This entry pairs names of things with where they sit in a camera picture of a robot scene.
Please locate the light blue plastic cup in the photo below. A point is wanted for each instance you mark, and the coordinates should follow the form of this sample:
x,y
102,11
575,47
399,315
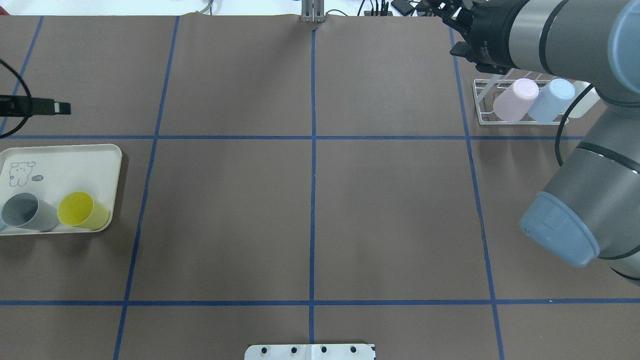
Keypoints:
x,y
552,100

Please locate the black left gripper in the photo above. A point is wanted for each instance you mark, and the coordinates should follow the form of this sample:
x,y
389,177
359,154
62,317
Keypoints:
x,y
44,106

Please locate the aluminium frame post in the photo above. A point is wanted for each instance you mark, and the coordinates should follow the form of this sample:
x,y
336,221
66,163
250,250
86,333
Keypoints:
x,y
313,11

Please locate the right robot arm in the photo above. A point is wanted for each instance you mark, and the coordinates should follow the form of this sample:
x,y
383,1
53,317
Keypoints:
x,y
589,49

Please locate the grey plastic cup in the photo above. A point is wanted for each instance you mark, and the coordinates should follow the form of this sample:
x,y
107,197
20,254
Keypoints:
x,y
26,211

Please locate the pale green-white plastic cup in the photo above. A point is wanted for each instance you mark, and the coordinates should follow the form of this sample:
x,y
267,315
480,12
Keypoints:
x,y
586,103

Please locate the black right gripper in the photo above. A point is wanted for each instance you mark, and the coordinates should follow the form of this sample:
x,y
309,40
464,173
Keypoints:
x,y
491,37

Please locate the white wire cup rack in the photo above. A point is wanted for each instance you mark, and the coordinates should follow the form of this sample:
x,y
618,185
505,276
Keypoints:
x,y
486,88

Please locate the pink plastic cup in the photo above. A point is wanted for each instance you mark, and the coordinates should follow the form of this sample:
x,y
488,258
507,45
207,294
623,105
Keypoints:
x,y
513,104

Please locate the cream plastic tray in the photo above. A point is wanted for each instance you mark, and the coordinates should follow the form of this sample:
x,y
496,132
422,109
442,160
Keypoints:
x,y
52,172

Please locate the yellow plastic cup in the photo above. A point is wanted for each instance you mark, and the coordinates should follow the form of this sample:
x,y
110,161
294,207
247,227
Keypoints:
x,y
79,209

